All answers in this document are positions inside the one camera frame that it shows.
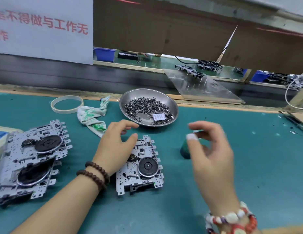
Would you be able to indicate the person's right hand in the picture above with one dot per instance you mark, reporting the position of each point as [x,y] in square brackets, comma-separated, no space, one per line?
[212,168]

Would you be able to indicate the person's left hand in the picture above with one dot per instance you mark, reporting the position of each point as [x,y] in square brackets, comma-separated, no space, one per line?
[112,148]

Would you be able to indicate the green glue squeeze bottle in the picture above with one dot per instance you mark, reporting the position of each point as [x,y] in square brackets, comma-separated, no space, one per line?
[184,149]

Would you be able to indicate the white green-stained cloth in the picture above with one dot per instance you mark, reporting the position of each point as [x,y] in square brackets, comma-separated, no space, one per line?
[93,119]

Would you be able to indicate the cassette mechanism plate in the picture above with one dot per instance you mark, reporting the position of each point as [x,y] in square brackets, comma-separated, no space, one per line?
[146,170]
[24,185]
[44,143]

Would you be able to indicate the pile of small metal parts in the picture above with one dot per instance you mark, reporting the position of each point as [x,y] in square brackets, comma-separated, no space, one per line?
[144,109]

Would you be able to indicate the round metal bowl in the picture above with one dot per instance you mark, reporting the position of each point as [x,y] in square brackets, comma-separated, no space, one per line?
[129,95]

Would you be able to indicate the black conveyor belt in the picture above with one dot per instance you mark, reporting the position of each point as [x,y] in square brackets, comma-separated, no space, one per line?
[54,75]

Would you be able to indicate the finished mechanisms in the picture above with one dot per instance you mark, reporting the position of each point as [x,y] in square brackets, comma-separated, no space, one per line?
[200,68]

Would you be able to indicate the person's left forearm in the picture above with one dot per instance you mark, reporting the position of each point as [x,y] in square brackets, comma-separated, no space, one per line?
[58,209]

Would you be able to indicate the clear plastic sheet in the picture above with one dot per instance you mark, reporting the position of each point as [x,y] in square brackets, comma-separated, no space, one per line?
[215,90]

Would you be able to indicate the black flat box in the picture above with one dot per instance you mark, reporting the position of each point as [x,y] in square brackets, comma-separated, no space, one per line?
[127,55]

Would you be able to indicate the blue plastic bin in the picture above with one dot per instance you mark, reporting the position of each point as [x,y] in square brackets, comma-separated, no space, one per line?
[260,76]
[104,54]

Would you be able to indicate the flat cardboard piece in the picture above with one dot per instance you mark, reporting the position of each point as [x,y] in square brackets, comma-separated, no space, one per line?
[300,118]

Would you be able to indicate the white blue power strip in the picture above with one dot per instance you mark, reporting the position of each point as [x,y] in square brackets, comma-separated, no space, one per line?
[2,139]

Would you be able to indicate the brown cardboard panel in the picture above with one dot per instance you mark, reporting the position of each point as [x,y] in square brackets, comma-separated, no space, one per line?
[166,31]

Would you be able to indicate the white paper sign red text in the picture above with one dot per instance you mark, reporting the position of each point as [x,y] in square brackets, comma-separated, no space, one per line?
[44,36]

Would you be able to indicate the wooden post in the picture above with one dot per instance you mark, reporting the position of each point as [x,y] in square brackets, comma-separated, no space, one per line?
[300,100]

